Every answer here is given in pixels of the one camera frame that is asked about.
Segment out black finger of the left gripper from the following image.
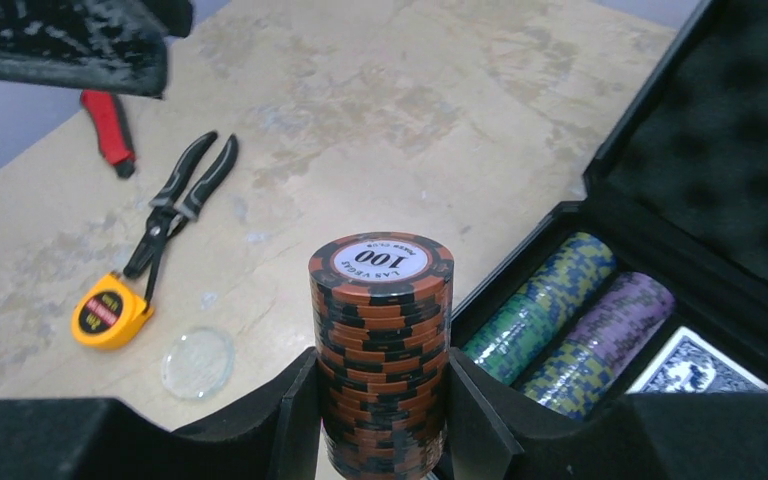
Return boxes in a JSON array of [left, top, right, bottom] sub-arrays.
[[0, 0, 194, 98]]

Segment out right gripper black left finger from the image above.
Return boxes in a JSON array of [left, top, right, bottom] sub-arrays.
[[171, 347, 322, 480]]

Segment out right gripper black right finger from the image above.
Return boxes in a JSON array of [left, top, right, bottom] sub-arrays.
[[447, 349, 623, 479]]

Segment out yellow blue chip stack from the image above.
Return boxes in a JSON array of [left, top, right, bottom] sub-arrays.
[[520, 341, 616, 421]]

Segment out clear acrylic disc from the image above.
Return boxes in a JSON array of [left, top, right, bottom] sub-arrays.
[[161, 327, 235, 401]]

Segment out orange black chip stack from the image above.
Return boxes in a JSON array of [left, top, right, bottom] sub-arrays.
[[308, 232, 454, 479]]

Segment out purple black chip stack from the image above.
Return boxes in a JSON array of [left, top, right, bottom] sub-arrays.
[[567, 272, 676, 375]]

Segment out black poker set case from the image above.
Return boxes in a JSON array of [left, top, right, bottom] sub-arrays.
[[454, 1, 768, 419]]

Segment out green blue chip stack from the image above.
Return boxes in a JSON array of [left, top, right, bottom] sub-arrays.
[[461, 294, 559, 385]]

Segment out black pliers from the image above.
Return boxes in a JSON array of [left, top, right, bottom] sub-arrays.
[[123, 131, 240, 309]]

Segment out blue card deck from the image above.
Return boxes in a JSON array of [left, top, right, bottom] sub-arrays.
[[627, 327, 768, 394]]

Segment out orange tape measure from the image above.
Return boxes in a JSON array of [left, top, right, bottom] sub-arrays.
[[70, 272, 154, 350]]

